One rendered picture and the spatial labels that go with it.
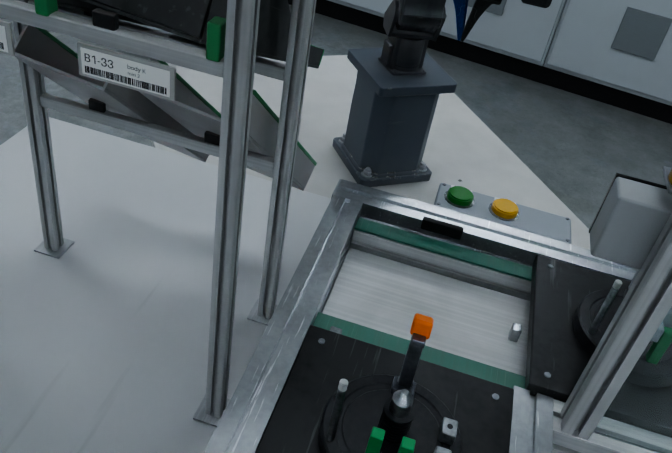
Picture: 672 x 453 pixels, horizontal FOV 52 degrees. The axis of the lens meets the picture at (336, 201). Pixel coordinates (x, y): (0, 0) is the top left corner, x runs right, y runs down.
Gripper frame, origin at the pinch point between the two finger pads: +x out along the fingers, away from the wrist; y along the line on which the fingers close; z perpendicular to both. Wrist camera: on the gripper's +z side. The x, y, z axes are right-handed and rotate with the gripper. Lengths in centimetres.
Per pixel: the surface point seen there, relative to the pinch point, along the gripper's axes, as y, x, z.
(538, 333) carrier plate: 19.1, 28.2, 23.1
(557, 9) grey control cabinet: 36, 82, -278
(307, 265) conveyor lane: -10.8, 29.0, 22.5
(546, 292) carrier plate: 19.8, 28.1, 15.0
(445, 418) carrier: 9, 25, 43
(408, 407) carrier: 6, 21, 46
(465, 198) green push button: 6.9, 27.8, -0.9
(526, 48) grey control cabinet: 27, 106, -279
